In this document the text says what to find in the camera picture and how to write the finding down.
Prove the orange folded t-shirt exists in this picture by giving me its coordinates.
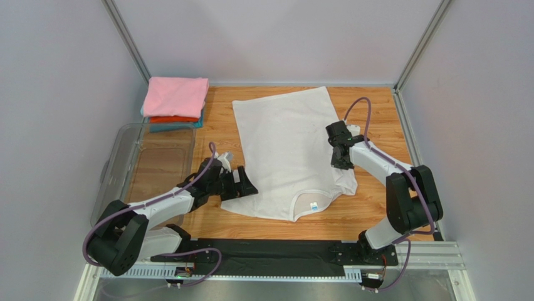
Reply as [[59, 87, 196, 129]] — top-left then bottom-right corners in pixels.
[[149, 116, 200, 124]]

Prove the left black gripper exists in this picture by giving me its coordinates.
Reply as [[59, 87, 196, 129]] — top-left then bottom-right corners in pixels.
[[207, 165, 258, 200]]

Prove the left aluminium frame post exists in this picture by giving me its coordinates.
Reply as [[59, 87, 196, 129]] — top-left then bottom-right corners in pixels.
[[102, 0, 150, 85]]

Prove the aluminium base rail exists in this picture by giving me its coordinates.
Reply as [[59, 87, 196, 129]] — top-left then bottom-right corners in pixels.
[[75, 235, 476, 301]]

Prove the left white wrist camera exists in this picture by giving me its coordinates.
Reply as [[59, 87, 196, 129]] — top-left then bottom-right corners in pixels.
[[215, 152, 233, 172]]

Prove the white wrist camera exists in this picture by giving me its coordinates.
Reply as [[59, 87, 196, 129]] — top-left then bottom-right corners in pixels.
[[215, 152, 233, 172], [347, 124, 362, 139]]

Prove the teal folded t-shirt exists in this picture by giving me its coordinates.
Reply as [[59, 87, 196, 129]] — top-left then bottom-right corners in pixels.
[[145, 108, 205, 133]]

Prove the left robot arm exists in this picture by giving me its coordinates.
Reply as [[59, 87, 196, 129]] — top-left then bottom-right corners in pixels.
[[82, 157, 258, 276]]

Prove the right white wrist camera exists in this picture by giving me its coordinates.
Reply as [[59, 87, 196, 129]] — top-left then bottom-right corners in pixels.
[[347, 124, 362, 139]]

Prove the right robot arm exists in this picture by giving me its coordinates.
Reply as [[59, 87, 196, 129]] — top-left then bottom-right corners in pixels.
[[326, 120, 444, 250]]

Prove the clear plastic bin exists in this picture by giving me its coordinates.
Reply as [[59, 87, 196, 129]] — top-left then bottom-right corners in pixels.
[[90, 123, 196, 226]]

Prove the black base mat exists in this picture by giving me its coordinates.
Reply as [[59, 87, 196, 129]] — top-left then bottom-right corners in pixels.
[[151, 238, 399, 277]]

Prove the right aluminium frame post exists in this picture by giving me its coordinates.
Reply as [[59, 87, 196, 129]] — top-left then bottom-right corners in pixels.
[[394, 0, 454, 93]]

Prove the pink folded t-shirt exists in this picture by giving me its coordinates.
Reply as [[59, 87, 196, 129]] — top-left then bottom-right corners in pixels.
[[142, 77, 209, 119]]

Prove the aluminium frame post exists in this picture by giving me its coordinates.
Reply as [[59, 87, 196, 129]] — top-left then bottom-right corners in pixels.
[[102, 0, 150, 85], [394, 0, 454, 93]]

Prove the white t-shirt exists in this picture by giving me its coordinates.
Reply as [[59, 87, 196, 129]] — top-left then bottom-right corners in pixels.
[[221, 87, 358, 222]]

